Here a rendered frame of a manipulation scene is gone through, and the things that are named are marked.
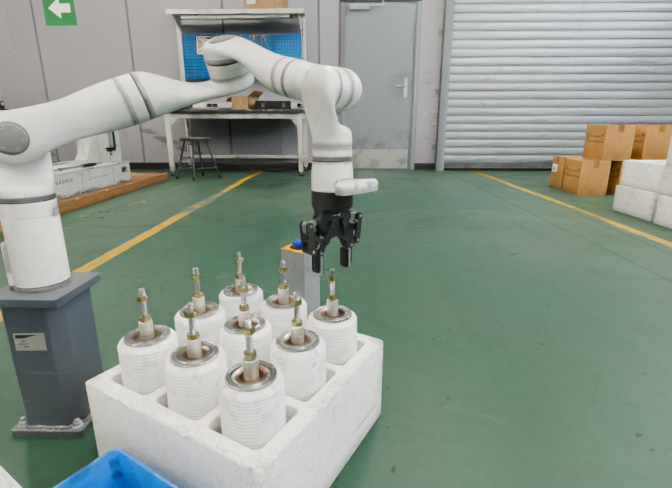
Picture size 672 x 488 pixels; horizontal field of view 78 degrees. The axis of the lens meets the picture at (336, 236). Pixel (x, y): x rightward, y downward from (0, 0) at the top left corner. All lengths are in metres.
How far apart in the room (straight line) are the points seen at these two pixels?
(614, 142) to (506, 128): 1.99
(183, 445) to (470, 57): 5.58
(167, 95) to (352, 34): 4.95
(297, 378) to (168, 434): 0.21
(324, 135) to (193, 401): 0.47
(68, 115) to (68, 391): 0.53
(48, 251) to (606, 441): 1.14
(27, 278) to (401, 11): 5.37
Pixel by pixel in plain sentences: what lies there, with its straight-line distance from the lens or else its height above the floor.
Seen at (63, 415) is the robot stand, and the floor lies 0.05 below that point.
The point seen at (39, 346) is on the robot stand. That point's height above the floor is 0.20.
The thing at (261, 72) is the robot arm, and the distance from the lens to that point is 0.83.
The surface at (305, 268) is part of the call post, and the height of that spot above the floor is 0.27.
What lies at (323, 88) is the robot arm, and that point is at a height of 0.66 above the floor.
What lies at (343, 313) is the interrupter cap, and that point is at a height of 0.25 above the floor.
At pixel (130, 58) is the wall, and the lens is 6.37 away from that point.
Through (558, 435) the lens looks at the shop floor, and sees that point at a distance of 1.03.
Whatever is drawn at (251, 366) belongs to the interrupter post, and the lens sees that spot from 0.63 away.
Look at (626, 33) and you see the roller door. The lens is 6.66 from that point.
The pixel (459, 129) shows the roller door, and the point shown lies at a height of 0.53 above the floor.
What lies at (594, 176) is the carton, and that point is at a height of 0.17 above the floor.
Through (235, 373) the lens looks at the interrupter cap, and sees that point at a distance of 0.66.
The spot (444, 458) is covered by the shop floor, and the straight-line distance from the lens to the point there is 0.91.
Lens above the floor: 0.61
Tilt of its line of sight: 15 degrees down
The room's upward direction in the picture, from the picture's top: straight up
